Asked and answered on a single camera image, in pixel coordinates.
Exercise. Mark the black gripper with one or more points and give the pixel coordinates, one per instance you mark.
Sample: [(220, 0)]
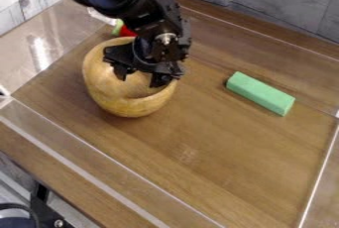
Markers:
[(126, 60)]

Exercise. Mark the wooden bowl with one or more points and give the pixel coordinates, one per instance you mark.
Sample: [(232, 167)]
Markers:
[(126, 98)]

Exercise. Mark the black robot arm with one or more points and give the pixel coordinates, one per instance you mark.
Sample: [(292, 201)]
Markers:
[(162, 41)]

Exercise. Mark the red fruit with green stem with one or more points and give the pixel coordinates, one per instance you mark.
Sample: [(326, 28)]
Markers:
[(120, 30)]

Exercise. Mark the green rectangular block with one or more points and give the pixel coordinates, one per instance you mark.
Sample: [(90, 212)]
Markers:
[(262, 94)]

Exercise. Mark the black table clamp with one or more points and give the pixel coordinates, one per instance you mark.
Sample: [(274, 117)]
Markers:
[(42, 215)]

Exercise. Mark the clear acrylic tray wall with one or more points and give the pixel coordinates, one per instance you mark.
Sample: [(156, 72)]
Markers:
[(212, 162)]

